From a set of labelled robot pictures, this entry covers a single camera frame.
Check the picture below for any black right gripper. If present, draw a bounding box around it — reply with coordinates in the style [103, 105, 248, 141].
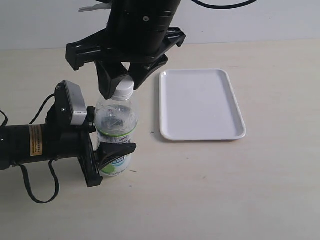
[65, 27, 187, 99]

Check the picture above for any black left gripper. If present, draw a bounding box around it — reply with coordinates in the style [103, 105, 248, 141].
[44, 104, 138, 188]

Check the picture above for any clear plastic drink bottle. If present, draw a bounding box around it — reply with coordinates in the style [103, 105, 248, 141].
[93, 91, 139, 178]

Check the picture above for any white bottle cap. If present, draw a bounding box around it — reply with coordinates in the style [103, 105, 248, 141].
[113, 76, 134, 100]

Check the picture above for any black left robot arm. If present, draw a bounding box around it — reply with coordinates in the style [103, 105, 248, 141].
[0, 106, 137, 188]

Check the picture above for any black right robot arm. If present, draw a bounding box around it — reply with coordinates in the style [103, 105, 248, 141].
[65, 0, 187, 100]

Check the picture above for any white rectangular tray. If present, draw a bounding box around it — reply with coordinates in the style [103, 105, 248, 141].
[159, 68, 247, 142]

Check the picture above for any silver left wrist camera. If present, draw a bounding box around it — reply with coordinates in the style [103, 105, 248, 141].
[63, 80, 87, 126]

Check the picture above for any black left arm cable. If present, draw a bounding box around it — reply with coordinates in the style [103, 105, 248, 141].
[0, 93, 61, 204]

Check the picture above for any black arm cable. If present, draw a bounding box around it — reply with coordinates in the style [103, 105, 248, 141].
[0, 93, 61, 204]
[191, 0, 260, 10]

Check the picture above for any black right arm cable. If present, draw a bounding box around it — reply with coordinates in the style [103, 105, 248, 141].
[191, 0, 260, 10]

